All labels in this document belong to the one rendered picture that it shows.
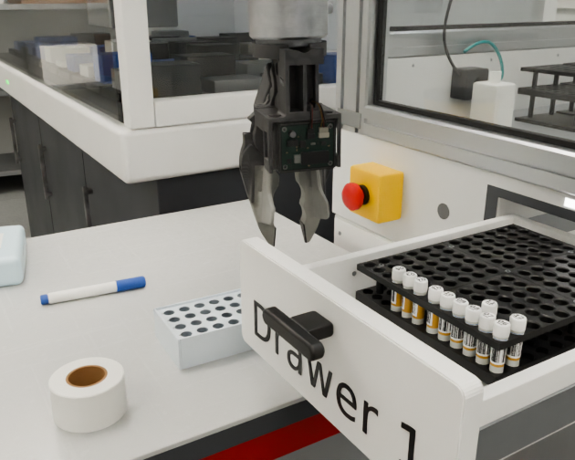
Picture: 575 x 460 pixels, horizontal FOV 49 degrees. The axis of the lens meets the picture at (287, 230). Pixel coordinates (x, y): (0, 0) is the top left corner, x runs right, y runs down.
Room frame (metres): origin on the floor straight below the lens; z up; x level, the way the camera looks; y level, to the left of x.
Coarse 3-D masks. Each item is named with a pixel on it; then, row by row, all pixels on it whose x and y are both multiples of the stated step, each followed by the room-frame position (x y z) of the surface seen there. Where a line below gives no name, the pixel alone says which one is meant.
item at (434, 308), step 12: (360, 264) 0.57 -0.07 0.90; (372, 264) 0.57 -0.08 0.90; (372, 276) 0.54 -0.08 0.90; (384, 276) 0.55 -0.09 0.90; (396, 288) 0.52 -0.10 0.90; (420, 300) 0.49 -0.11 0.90; (432, 312) 0.48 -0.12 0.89; (444, 312) 0.47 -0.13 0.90; (456, 324) 0.45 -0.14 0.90; (468, 324) 0.45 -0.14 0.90; (480, 336) 0.43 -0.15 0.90; (492, 336) 0.43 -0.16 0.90; (504, 348) 0.42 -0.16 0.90
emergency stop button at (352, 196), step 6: (348, 186) 0.86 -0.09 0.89; (354, 186) 0.85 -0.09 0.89; (342, 192) 0.87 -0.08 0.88; (348, 192) 0.86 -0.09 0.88; (354, 192) 0.85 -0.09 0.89; (360, 192) 0.85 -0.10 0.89; (342, 198) 0.87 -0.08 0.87; (348, 198) 0.86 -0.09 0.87; (354, 198) 0.85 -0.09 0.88; (360, 198) 0.85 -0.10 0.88; (348, 204) 0.86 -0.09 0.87; (354, 204) 0.85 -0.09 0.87; (360, 204) 0.85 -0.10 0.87; (354, 210) 0.85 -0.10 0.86
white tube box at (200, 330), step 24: (240, 288) 0.72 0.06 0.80; (168, 312) 0.67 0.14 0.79; (192, 312) 0.66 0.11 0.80; (216, 312) 0.66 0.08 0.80; (240, 312) 0.68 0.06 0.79; (168, 336) 0.62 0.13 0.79; (192, 336) 0.60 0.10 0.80; (216, 336) 0.62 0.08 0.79; (240, 336) 0.63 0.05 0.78; (192, 360) 0.60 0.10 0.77
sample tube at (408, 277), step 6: (408, 276) 0.51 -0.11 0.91; (414, 276) 0.51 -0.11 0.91; (402, 282) 0.51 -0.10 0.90; (408, 282) 0.51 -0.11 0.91; (408, 288) 0.51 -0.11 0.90; (402, 300) 0.51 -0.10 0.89; (408, 300) 0.51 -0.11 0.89; (402, 306) 0.51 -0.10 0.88; (408, 306) 0.51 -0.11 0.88; (402, 312) 0.51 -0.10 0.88; (408, 312) 0.51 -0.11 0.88; (408, 318) 0.51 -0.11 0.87
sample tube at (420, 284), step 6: (414, 282) 0.50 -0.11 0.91; (420, 282) 0.50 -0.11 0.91; (426, 282) 0.50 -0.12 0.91; (414, 288) 0.50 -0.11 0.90; (420, 288) 0.50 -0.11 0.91; (426, 288) 0.50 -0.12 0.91; (414, 294) 0.50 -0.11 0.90; (420, 294) 0.50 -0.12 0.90; (414, 306) 0.50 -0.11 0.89; (414, 312) 0.50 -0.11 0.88; (420, 312) 0.50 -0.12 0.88; (414, 318) 0.50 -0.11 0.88; (420, 318) 0.50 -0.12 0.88; (420, 324) 0.50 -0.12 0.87
